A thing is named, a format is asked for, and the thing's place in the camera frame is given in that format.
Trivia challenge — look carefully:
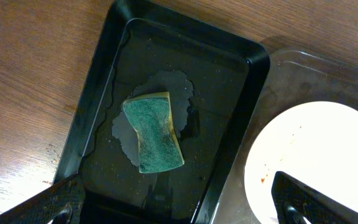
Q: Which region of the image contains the brown plastic serving tray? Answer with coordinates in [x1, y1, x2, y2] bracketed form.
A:
[211, 49, 358, 223]

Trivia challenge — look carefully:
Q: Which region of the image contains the white plate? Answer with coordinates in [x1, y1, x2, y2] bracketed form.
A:
[244, 101, 358, 223]

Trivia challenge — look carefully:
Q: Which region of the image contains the green yellow scrub sponge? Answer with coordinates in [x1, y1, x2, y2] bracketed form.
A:
[122, 91, 185, 174]

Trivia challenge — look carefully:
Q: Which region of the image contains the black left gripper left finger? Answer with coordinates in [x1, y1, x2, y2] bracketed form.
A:
[0, 174, 85, 224]

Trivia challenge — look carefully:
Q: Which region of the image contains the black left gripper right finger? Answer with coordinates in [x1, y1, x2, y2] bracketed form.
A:
[271, 171, 358, 224]

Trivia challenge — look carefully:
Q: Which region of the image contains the black rectangular water tray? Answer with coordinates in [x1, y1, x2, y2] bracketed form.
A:
[55, 1, 270, 223]

